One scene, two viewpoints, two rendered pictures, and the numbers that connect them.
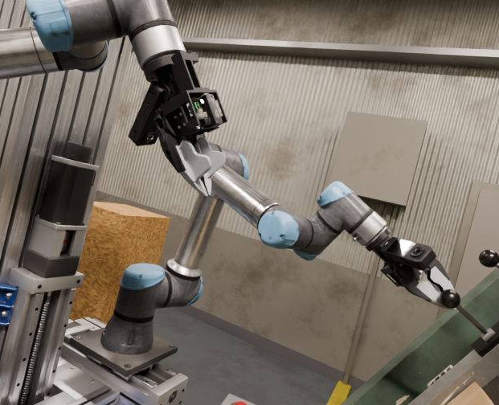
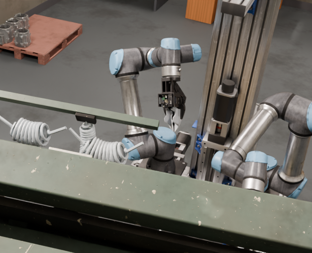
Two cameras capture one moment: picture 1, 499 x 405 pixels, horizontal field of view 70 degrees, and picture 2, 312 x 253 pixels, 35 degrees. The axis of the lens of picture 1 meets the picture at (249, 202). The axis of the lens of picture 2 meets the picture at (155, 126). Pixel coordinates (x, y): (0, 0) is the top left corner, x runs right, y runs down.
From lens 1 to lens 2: 191 cm
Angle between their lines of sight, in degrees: 82
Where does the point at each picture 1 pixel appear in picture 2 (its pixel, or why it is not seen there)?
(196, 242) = (286, 158)
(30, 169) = (212, 90)
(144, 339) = not seen: hidden behind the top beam
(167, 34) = (164, 70)
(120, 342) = not seen: hidden behind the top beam
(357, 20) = not seen: outside the picture
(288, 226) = (214, 161)
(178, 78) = (164, 86)
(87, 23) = (155, 62)
